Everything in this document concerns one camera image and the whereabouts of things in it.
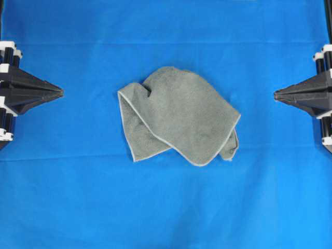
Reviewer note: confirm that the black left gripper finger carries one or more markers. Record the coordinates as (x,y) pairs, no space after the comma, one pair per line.
(22,101)
(21,79)

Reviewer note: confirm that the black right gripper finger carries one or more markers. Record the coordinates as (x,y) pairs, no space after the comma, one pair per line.
(316,106)
(315,84)

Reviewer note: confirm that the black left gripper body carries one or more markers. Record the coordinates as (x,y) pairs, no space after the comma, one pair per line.
(10,56)

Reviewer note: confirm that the grey microfibre towel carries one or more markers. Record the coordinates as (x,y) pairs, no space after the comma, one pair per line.
(178,109)

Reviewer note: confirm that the blue table cloth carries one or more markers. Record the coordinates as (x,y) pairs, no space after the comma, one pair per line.
(68,179)

